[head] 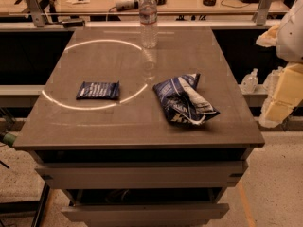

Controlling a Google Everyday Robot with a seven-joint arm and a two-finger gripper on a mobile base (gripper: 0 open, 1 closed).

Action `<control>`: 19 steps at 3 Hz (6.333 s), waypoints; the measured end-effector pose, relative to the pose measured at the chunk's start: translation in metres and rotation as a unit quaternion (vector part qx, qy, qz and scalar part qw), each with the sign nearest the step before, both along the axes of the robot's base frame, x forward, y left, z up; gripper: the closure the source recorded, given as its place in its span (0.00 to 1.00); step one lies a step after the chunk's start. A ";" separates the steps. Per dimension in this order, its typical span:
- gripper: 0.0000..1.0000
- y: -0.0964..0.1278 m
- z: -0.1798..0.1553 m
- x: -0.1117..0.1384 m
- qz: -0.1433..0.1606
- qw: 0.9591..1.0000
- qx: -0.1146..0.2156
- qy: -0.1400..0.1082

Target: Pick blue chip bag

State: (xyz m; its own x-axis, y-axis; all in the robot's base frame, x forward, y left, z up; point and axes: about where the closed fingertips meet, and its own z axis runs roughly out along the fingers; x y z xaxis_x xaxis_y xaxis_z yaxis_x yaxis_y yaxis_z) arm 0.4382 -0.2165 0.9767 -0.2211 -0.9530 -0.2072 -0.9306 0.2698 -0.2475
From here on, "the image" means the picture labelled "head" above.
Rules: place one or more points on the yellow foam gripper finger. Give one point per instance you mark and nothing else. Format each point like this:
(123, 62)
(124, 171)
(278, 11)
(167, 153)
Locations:
(268, 38)
(285, 95)

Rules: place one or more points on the large blue chip bag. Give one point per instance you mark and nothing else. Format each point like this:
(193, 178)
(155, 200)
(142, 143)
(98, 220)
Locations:
(181, 103)

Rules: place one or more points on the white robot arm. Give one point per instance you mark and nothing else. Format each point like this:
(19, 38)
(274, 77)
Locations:
(289, 40)

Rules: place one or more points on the clear bottle behind table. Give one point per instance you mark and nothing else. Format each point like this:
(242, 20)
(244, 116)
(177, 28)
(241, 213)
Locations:
(250, 82)

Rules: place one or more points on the upper grey drawer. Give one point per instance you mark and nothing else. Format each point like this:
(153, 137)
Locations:
(142, 175)

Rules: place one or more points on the grey drawer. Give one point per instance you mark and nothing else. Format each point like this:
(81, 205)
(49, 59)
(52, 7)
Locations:
(145, 215)
(142, 175)

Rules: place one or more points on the clear plastic water bottle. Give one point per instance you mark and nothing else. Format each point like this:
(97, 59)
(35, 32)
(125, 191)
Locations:
(148, 22)

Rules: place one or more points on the lower grey drawer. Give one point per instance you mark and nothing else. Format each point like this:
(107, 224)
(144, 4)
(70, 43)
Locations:
(145, 215)

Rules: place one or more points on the grey drawer cabinet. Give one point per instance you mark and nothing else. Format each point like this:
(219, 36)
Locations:
(133, 128)

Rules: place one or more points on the small blue snack packet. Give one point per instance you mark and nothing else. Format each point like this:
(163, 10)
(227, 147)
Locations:
(98, 90)

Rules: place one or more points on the right metal bracket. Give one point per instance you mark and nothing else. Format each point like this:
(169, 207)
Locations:
(260, 15)

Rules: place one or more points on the metal bracket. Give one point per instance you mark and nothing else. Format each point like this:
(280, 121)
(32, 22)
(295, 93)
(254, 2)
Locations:
(260, 15)
(36, 13)

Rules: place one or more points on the left metal bracket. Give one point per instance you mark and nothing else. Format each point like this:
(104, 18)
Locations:
(36, 13)

